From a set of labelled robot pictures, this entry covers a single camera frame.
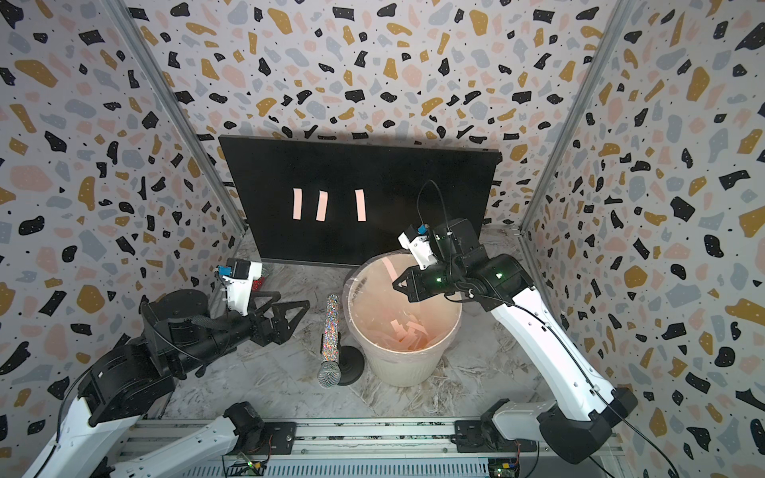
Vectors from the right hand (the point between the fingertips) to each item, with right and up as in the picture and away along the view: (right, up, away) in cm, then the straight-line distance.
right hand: (394, 286), depth 63 cm
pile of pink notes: (+5, -17, +20) cm, 27 cm away
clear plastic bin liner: (-4, -9, +16) cm, 19 cm away
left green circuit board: (-36, -45, +8) cm, 58 cm away
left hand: (-18, -2, -7) cm, 20 cm away
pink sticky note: (-1, +4, +1) cm, 4 cm away
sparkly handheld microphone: (-14, -18, -1) cm, 23 cm away
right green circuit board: (+26, -45, +8) cm, 52 cm away
